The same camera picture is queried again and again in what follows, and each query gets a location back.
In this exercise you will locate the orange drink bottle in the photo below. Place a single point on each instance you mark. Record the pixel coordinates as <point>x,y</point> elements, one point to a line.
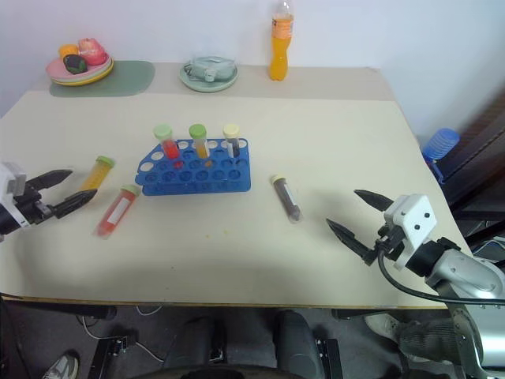
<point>281,47</point>

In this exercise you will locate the pale green folded cloth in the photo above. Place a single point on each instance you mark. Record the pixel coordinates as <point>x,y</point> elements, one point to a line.
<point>209,68</point>

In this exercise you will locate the black stand foot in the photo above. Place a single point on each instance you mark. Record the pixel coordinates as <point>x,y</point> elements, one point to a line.
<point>112,355</point>
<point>328,357</point>

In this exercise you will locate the stack of pastel plates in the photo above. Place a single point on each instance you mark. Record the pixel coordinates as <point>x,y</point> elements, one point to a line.
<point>92,75</point>

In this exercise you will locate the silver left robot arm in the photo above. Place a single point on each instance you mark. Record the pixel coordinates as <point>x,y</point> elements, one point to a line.
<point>6,221</point>

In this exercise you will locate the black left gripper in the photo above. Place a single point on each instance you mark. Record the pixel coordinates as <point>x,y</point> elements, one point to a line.
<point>33,207</point>

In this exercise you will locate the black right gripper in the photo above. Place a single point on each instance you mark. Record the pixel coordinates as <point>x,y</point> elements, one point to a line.
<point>390,242</point>

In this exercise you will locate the pale green plate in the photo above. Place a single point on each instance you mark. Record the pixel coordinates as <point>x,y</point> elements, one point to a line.
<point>209,83</point>

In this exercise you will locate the grey white sneaker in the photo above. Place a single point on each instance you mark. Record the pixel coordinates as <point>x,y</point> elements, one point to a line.
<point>61,367</point>

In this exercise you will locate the orange tube, dark green cap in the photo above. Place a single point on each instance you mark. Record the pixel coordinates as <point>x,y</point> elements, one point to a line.
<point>199,140</point>

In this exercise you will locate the green placemat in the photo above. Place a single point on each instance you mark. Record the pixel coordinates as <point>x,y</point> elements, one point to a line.
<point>126,81</point>

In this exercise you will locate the red tube with white label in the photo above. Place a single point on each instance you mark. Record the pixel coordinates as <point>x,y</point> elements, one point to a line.
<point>116,211</point>

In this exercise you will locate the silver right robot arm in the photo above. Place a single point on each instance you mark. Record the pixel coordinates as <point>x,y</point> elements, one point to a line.
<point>465,276</point>

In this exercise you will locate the blue ribbed water jug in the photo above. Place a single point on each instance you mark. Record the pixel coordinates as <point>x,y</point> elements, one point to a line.
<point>444,142</point>

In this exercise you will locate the pink toy peach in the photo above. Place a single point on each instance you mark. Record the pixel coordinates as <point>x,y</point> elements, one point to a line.
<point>92,51</point>

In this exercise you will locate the orange toy fruit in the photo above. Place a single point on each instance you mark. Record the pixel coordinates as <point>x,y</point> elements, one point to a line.
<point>68,50</point>

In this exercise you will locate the grey knitted leg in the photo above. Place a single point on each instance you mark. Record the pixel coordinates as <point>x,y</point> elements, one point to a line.
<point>424,339</point>

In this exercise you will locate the orange tube, light green cap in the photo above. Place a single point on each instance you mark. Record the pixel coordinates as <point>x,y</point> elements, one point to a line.
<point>96,173</point>

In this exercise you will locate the blue test tube rack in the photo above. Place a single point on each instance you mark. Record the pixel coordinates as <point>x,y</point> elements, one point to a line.
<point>205,179</point>

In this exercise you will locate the dark tube without label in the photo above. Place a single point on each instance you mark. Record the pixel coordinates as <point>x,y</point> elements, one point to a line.
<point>288,199</point>

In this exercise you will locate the dark toy avocado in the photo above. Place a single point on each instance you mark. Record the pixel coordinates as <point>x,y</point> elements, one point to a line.
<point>75,64</point>

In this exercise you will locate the white shoe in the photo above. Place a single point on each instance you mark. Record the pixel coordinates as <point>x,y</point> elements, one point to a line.
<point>382,325</point>

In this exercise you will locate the dark rounded shape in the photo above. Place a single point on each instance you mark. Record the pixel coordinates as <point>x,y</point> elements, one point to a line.
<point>296,343</point>
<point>193,343</point>

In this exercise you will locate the dark wooden furniture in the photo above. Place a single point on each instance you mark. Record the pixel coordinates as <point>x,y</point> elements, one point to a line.
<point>479,158</point>

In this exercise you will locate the dark tube with white label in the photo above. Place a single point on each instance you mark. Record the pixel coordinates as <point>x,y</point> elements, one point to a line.
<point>232,140</point>

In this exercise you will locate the red tube without label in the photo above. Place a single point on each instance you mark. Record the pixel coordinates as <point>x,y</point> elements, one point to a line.
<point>169,146</point>

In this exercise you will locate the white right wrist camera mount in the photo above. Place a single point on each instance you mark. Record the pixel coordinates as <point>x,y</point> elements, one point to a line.
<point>414,215</point>

